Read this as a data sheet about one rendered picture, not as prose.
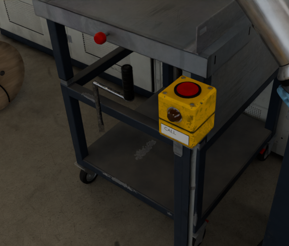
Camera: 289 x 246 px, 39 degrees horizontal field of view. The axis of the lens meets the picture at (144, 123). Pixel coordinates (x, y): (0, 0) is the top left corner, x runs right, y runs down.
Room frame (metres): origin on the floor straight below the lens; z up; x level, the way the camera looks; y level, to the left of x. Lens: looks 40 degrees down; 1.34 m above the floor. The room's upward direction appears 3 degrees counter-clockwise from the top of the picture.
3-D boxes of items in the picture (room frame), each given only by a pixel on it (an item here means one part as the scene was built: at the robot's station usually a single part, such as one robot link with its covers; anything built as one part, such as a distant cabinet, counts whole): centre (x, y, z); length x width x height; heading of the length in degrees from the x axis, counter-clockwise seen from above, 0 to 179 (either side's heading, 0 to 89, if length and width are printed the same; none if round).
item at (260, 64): (1.26, -0.14, 0.46); 0.64 x 0.58 x 0.66; 139
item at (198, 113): (0.61, -0.08, 0.85); 0.08 x 0.08 x 0.10; 49
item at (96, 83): (0.98, 0.09, 0.61); 0.17 x 0.03 x 0.30; 47
